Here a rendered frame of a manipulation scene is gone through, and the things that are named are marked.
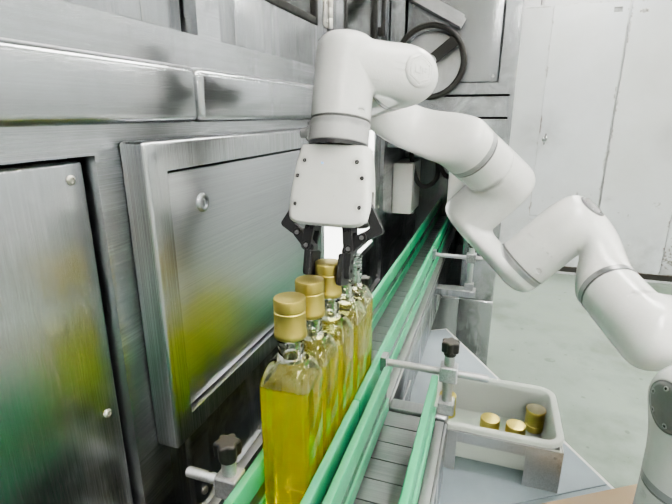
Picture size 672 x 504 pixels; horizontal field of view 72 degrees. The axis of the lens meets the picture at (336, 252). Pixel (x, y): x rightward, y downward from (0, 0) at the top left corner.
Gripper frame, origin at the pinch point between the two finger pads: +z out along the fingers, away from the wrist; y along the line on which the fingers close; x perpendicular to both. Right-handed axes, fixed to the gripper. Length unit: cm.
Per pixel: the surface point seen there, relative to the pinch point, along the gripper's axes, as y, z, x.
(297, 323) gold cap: 1.3, 5.2, -11.6
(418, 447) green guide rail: 13.4, 20.1, -0.2
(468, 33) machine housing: 6, -66, 86
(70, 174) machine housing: -15.7, -7.5, -24.4
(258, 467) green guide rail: -3.1, 22.6, -8.9
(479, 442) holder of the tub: 20.3, 28.5, 26.0
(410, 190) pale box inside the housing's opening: -10, -22, 108
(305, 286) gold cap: 0.1, 1.8, -7.2
